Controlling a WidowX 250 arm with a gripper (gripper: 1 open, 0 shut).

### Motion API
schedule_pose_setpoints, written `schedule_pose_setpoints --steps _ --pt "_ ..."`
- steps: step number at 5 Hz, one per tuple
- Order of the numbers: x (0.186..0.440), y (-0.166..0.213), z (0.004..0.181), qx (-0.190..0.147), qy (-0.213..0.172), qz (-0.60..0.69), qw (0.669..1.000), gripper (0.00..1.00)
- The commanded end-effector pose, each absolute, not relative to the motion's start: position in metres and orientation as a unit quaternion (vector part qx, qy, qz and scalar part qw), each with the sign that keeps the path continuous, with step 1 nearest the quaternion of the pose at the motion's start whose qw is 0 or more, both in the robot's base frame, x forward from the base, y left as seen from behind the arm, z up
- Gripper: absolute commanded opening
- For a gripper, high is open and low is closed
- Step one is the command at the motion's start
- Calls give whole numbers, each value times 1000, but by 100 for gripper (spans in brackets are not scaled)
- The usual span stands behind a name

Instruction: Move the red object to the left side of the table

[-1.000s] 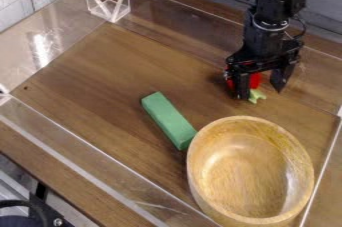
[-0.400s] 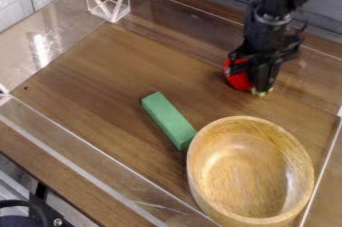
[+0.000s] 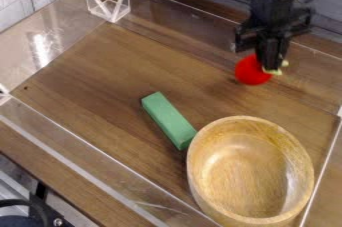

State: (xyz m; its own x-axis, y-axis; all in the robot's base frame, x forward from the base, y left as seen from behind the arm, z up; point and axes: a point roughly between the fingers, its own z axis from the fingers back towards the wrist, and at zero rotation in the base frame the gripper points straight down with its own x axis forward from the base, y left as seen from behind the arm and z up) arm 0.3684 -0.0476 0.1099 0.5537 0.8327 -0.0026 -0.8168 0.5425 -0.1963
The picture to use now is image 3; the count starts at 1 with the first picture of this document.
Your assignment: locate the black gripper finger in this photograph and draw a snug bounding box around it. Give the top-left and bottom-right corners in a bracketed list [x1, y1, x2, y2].
[255, 33, 290, 71]

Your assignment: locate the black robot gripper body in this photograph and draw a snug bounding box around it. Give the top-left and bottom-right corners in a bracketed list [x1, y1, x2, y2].
[234, 7, 314, 53]

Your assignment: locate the red plush strawberry toy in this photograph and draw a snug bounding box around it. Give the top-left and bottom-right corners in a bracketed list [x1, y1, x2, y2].
[234, 54, 282, 86]

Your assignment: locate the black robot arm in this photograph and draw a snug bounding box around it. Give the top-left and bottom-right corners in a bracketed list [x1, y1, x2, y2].
[234, 0, 314, 75]

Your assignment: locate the green rectangular block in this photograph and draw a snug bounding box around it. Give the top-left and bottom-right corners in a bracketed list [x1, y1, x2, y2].
[140, 92, 196, 150]

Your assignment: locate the wooden bowl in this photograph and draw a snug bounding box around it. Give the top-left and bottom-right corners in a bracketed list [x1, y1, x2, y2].
[187, 116, 314, 227]

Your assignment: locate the clear acrylic corner bracket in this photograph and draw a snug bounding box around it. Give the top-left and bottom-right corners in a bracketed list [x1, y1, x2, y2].
[85, 0, 131, 23]

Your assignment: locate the black clamp mount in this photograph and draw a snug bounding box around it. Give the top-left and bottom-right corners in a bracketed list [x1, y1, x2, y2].
[29, 183, 75, 227]

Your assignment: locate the black cable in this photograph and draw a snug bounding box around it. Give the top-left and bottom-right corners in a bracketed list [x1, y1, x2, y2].
[0, 199, 45, 227]

